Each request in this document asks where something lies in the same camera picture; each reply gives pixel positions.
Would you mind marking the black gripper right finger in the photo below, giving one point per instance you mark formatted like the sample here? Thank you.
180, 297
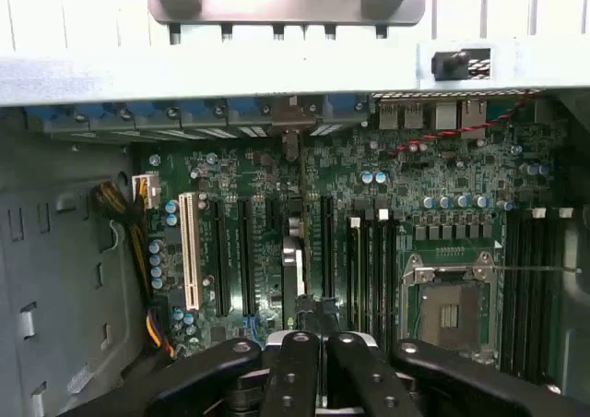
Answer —
442, 371

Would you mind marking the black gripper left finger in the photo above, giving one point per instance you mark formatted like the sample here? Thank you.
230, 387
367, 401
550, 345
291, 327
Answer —
207, 371

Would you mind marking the CPU socket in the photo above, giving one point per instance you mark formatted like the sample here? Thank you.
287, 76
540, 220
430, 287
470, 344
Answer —
442, 315

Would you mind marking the black RAM slot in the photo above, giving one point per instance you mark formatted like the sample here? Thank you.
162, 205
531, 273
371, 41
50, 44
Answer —
369, 274
395, 274
510, 306
524, 306
382, 274
563, 306
539, 306

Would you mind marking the long black expansion slot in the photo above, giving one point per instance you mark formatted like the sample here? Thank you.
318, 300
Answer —
246, 260
221, 260
328, 246

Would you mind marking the white PCI expansion slot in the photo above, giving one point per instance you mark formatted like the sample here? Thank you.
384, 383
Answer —
190, 251

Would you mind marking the RAM stick with sticker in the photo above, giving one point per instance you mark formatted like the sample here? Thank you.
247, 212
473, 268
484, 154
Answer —
354, 274

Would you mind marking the thin metal locking lever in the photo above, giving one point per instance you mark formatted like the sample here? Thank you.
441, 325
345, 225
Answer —
544, 268

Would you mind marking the short black expansion slot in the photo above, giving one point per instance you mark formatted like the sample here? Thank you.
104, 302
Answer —
272, 214

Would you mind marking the white power connector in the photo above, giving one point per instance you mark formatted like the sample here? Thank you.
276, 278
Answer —
152, 195

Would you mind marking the open black PC case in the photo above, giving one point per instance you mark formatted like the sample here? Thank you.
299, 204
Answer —
46, 274

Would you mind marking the green motherboard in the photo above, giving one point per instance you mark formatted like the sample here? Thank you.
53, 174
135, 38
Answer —
341, 172

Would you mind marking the silver ethernet port block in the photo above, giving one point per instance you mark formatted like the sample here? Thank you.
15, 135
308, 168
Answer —
474, 119

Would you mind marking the plain silver port block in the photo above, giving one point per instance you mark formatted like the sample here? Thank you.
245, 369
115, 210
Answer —
444, 116

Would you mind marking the silver USB port block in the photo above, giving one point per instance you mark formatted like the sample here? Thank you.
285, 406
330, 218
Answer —
413, 116
388, 116

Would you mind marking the grey parts rack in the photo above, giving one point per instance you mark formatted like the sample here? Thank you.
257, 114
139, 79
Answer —
286, 2

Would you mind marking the black intrusion switch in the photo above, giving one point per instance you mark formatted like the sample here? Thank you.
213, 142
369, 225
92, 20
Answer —
449, 64

